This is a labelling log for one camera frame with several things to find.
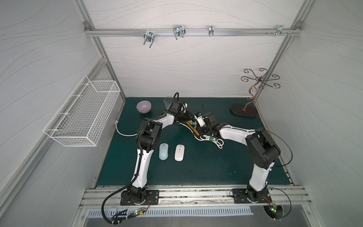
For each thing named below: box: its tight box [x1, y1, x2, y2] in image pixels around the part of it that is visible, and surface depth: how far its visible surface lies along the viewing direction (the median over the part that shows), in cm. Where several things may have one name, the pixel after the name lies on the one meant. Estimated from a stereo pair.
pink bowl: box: [136, 100, 152, 114], surface depth 113 cm
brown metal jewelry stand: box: [229, 68, 281, 118], surface depth 109 cm
